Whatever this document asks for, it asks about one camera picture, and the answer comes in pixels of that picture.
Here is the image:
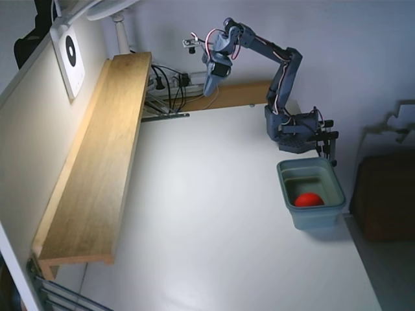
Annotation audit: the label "long wooden shelf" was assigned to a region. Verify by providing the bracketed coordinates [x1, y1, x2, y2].
[31, 51, 153, 281]

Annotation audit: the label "white desk lamp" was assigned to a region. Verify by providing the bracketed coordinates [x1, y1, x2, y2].
[86, 0, 140, 54]

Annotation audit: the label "blue grey gripper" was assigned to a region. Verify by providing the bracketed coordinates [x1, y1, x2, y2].
[202, 51, 233, 98]

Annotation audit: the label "black table clamp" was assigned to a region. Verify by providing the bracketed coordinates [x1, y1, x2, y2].
[314, 119, 340, 168]

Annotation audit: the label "grey plastic container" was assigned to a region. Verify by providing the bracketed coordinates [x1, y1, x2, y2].
[276, 157, 348, 231]

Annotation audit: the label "thin white cable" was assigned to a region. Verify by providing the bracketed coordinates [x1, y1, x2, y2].
[204, 84, 221, 110]

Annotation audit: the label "white panel with black circle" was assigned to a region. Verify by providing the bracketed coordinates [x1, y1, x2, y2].
[50, 24, 86, 100]

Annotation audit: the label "dark brown cabinet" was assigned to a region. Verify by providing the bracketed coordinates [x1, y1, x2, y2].
[351, 154, 415, 243]

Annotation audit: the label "white power strip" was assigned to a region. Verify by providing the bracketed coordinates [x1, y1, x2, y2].
[147, 73, 208, 97]

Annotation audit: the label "black power adapter with cable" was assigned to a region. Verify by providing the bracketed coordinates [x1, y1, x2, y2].
[173, 73, 191, 113]

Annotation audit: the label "small wrist camera board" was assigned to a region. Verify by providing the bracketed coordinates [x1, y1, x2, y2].
[181, 38, 200, 55]

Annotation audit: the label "short wooden board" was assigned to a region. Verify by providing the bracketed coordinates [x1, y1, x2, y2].
[176, 80, 276, 113]

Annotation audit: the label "short metal bracket rail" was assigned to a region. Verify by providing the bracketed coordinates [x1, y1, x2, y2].
[141, 98, 191, 123]

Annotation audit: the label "red ball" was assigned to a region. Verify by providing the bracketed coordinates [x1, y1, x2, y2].
[294, 192, 325, 207]

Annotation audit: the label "beige partition panel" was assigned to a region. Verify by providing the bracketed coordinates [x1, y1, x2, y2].
[0, 19, 113, 311]

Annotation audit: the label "black plug with cable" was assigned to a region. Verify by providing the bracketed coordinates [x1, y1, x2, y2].
[150, 64, 174, 113]

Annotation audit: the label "grey metal frame rails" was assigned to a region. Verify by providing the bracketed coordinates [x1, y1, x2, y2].
[25, 257, 114, 311]

